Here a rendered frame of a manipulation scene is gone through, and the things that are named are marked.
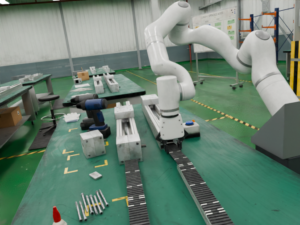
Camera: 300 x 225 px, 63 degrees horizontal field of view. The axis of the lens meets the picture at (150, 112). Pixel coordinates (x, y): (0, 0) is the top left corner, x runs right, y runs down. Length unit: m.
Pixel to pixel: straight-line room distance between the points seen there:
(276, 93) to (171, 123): 0.45
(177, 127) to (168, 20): 0.52
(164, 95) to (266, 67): 0.47
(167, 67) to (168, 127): 0.26
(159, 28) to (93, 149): 0.65
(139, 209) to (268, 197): 0.38
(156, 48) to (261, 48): 0.46
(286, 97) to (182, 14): 0.59
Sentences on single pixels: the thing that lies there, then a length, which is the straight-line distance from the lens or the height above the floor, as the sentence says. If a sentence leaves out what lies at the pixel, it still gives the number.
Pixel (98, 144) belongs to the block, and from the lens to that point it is 1.17.
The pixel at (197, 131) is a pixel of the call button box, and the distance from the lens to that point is 1.25.
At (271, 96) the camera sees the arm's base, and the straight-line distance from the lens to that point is 1.14.
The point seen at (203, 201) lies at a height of 0.81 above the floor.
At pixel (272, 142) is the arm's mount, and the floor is 0.83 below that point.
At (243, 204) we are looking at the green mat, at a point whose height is 0.78.
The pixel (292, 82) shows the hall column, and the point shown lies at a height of 0.50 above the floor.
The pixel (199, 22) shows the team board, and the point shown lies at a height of 1.76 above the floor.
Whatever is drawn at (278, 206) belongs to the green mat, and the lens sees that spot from 0.80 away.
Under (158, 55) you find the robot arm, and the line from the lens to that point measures 1.11.
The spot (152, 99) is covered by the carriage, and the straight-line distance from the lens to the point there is 1.66.
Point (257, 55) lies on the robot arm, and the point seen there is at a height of 1.15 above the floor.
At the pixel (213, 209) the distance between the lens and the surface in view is 0.71.
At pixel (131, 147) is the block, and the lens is 1.03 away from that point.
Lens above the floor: 1.24
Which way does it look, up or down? 15 degrees down
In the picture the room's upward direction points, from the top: 7 degrees counter-clockwise
